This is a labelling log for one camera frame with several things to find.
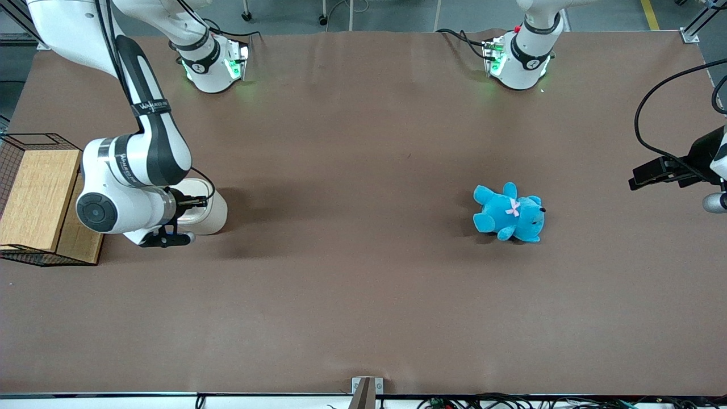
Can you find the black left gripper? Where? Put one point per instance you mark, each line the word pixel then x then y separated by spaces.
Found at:
pixel 700 154

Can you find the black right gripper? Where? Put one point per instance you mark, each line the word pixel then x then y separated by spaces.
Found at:
pixel 180 203

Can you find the cream lidded trash can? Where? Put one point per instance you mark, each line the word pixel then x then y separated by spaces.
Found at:
pixel 214 211

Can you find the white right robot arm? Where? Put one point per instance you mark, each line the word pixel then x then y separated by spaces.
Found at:
pixel 142 153

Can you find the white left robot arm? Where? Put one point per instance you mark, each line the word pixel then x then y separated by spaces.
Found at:
pixel 522 65

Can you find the blue teddy bear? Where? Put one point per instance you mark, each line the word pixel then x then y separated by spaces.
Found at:
pixel 508 215

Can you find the light wooden box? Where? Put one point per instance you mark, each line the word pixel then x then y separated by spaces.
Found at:
pixel 34 199

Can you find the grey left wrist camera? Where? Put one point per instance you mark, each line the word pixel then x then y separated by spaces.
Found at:
pixel 714 203

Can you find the aluminium frame corner bracket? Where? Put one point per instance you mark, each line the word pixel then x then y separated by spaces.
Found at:
pixel 690 34

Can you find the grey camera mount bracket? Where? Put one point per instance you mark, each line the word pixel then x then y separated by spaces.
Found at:
pixel 366 392

